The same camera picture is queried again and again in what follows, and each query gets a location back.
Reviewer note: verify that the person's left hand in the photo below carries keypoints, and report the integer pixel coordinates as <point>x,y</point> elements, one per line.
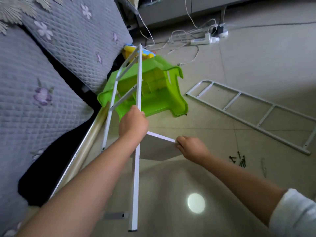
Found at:
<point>132,123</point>

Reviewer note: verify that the person's right hand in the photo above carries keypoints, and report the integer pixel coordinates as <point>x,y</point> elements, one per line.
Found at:
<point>193,149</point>

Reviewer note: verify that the white wooden board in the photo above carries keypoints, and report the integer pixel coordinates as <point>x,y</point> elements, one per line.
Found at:
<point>158,148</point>

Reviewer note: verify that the white metal frame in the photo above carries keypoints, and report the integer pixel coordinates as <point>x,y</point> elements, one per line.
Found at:
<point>139,81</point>
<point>256,126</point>

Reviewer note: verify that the person's left forearm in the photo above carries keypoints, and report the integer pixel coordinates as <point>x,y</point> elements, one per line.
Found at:
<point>74,190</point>

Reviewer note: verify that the person's right forearm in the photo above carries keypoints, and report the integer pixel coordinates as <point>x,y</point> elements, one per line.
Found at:
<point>242,187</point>

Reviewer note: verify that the person's white shirt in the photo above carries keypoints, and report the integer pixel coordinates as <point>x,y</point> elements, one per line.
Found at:
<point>296,214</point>

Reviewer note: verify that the green plastic stool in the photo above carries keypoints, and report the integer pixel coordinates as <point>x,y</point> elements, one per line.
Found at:
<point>158,91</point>

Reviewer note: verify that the pile of black screws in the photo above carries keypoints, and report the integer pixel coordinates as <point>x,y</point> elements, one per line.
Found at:
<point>238,159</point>

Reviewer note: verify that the yellow plastic basket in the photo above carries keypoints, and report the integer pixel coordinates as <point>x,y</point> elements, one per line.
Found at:
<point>132,49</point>

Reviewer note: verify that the grey textured furniture cover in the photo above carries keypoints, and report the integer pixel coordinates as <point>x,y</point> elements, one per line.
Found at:
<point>44,96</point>

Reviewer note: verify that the long white power strip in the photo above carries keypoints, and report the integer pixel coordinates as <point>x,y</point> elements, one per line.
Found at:
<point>202,41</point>

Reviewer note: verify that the white power strip with plugs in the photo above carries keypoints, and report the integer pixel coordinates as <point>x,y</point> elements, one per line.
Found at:
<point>222,31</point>

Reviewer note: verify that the grey marble TV cabinet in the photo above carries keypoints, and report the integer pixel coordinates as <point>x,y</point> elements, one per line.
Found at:
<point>197,5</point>

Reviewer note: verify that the chrome metal base rail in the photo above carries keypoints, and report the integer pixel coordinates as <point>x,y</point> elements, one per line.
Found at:
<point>81,150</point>

